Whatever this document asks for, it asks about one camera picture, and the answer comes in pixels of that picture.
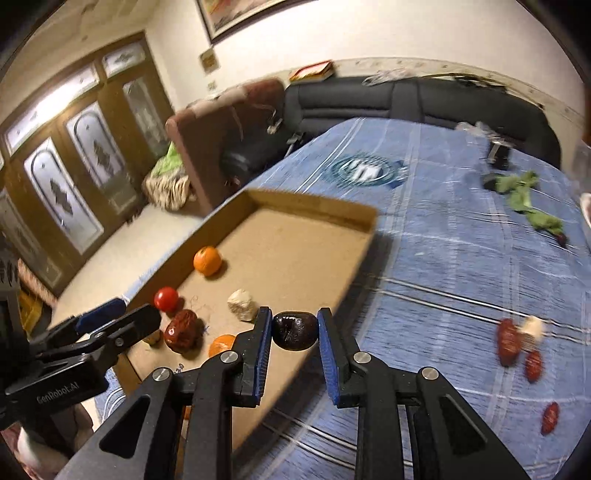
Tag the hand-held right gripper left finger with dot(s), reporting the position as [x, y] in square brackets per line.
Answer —
[264, 350]

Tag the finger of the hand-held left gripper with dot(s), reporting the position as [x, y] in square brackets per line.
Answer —
[134, 323]
[99, 311]

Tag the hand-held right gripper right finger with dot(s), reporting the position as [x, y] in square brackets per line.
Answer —
[325, 355]

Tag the black date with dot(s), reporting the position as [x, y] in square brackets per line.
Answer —
[295, 331]

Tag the red cherry tomato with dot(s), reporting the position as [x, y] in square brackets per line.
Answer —
[166, 298]

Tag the glossy red date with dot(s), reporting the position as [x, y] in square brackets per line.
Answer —
[181, 330]

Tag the small orange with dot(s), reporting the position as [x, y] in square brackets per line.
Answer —
[207, 261]

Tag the cardboard box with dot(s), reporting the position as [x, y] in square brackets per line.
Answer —
[286, 249]

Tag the person's left forearm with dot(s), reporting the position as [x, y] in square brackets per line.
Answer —
[32, 452]

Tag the yellow plastic crate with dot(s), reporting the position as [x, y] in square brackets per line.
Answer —
[34, 311]

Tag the wooden glass double doors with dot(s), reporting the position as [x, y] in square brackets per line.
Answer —
[60, 194]

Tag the striped beige blanket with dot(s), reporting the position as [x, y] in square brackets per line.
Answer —
[168, 191]

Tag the green blanket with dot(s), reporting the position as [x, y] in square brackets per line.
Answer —
[168, 161]

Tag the dark red date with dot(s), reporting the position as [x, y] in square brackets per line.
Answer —
[508, 341]

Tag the brown armchair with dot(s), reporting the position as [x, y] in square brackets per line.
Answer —
[203, 138]

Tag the beige sugarcane cube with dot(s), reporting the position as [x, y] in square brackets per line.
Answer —
[533, 328]

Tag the small red date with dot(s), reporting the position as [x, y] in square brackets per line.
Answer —
[549, 417]

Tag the black triangular object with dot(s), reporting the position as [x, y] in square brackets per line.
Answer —
[491, 181]

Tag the green leafy vegetable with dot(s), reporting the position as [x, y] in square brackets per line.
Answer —
[521, 189]

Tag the dark grey sofa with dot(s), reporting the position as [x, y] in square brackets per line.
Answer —
[369, 101]

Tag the black electronic device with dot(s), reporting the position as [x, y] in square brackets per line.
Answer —
[501, 154]

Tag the red flat box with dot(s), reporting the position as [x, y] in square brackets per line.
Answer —
[311, 70]

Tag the clear plastic wrap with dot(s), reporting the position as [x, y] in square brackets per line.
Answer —
[388, 77]

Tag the dark wooden stick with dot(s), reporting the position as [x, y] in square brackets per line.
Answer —
[475, 80]

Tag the small framed wall picture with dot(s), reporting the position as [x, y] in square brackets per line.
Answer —
[208, 60]

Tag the framed wall painting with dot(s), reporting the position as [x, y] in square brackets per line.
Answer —
[240, 14]

